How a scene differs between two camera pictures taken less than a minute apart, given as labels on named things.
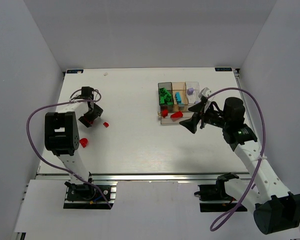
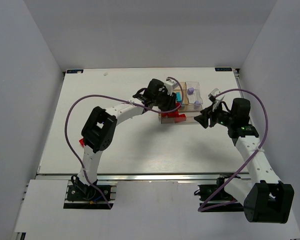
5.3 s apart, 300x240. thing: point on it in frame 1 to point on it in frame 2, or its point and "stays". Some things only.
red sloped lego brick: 165,112 stays
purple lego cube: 190,91 stays
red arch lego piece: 83,141 stays
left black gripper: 90,117 to 171,101
